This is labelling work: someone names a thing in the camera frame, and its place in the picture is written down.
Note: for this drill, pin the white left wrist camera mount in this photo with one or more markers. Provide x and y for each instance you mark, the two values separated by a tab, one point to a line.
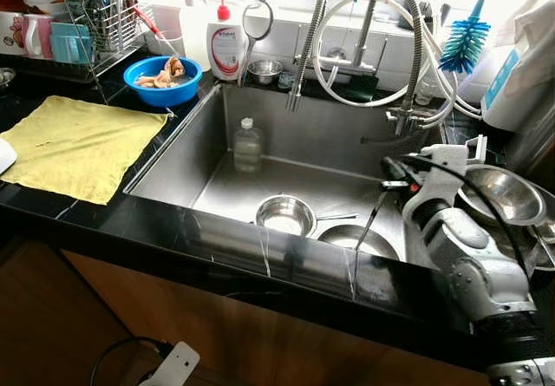
178	364

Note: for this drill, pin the grey gooseneck faucet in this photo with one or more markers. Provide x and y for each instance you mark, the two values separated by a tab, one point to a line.
414	56

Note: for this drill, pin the large steel pot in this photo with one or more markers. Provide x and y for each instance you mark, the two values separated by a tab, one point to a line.
533	143

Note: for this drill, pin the steel fork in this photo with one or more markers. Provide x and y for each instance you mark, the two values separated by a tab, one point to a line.
373	217

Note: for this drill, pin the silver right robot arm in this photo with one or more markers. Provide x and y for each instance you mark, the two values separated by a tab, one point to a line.
468	264

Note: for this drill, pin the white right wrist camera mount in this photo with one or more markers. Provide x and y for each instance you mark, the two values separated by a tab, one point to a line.
447	160

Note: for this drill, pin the steel bowl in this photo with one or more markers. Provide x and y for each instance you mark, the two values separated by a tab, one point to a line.
503	195

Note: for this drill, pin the clear plastic bottle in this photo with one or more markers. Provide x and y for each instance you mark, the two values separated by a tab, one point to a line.
247	147

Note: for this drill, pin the blue plastic bowl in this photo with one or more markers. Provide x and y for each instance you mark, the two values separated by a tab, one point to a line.
165	96

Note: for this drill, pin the small metal strainer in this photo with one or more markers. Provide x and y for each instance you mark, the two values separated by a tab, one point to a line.
257	22

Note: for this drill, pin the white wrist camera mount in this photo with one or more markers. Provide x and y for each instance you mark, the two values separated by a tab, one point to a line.
447	160
178	364

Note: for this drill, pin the brown food pieces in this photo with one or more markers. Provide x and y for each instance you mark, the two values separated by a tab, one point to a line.
169	72

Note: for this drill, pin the small steel dish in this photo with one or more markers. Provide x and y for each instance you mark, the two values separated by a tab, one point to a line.
5	78

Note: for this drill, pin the teal plastic container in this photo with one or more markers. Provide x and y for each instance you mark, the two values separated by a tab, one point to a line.
69	43

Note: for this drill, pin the blue bottle brush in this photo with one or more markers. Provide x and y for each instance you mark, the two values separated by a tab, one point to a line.
464	43

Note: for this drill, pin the white soap bottle red pump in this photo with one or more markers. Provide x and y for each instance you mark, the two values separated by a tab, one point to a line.
225	52

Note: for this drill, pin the white plate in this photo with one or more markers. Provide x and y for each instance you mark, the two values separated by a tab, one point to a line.
5	156

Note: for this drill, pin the pink mug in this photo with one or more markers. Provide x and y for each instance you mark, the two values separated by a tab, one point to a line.
39	37

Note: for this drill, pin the small steel plate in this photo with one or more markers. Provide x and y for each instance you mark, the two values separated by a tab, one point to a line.
347	238

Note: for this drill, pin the stainless steel sink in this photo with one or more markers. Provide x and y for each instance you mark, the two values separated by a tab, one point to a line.
329	143

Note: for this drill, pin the small steel cup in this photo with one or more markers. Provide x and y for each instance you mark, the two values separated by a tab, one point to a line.
264	72

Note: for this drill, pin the white container blue label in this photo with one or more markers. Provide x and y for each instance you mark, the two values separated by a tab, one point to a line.
525	65

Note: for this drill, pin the yellow cleaning cloth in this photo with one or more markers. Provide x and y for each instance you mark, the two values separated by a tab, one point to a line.
78	147

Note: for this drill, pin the brown wooden cabinet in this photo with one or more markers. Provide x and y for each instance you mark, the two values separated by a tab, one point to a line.
260	334

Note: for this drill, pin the white printed mug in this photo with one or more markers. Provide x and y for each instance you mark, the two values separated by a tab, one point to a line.
10	35

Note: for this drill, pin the dark green sponge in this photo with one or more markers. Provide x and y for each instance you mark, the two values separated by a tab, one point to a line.
360	88

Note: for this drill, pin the white spray bottle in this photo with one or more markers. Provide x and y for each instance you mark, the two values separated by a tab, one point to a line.
192	39

